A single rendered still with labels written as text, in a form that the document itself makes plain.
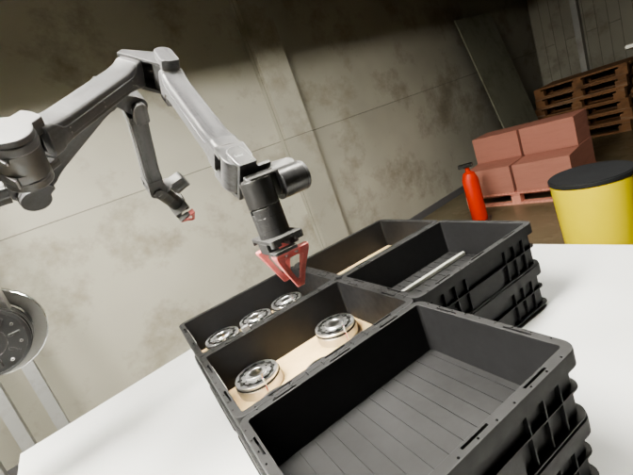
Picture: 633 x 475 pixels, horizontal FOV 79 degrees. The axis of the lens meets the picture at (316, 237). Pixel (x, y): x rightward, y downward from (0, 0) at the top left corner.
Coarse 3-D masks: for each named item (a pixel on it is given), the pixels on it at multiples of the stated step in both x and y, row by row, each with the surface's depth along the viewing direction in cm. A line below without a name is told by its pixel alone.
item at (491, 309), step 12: (528, 276) 93; (516, 288) 91; (528, 288) 95; (492, 300) 87; (504, 300) 89; (516, 300) 93; (528, 300) 95; (540, 300) 97; (480, 312) 85; (492, 312) 89; (504, 312) 91; (516, 312) 93; (528, 312) 94; (516, 324) 92
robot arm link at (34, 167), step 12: (24, 156) 62; (36, 156) 64; (0, 168) 62; (12, 168) 62; (24, 168) 63; (36, 168) 65; (48, 168) 67; (0, 180) 65; (12, 180) 63; (24, 180) 64; (36, 180) 66
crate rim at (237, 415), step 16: (320, 288) 100; (368, 288) 89; (272, 320) 92; (384, 320) 73; (240, 336) 89; (208, 352) 87; (336, 352) 68; (208, 368) 83; (288, 384) 64; (224, 400) 66; (240, 416) 60
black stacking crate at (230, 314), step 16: (256, 288) 122; (272, 288) 124; (288, 288) 127; (304, 288) 124; (224, 304) 117; (240, 304) 119; (256, 304) 122; (208, 320) 115; (224, 320) 117; (240, 320) 120; (192, 336) 113; (208, 336) 115
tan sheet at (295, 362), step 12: (360, 324) 95; (300, 348) 95; (312, 348) 93; (324, 348) 91; (336, 348) 89; (288, 360) 91; (300, 360) 89; (312, 360) 88; (288, 372) 86; (240, 408) 80
